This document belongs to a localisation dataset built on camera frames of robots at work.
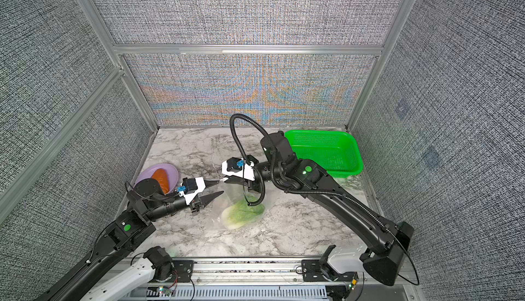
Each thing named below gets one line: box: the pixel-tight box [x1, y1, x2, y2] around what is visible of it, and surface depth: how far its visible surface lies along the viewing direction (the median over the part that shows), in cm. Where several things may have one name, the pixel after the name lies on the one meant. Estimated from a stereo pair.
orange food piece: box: [151, 168, 170, 195], surface depth 100 cm
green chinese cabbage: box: [220, 194, 265, 230], surface depth 77 cm
